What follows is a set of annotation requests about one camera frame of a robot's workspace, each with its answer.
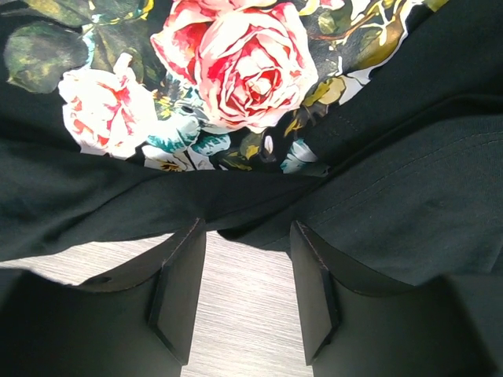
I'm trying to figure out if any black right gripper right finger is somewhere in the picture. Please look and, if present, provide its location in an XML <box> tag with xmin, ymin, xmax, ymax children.
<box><xmin>290</xmin><ymin>221</ymin><xmax>502</xmax><ymax>376</ymax></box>

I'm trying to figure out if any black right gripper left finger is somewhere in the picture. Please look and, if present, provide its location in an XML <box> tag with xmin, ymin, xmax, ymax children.
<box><xmin>1</xmin><ymin>219</ymin><xmax>206</xmax><ymax>376</ymax></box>

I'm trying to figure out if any black t shirt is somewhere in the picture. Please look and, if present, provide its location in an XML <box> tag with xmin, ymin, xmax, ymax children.
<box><xmin>1</xmin><ymin>1</ymin><xmax>502</xmax><ymax>284</ymax></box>

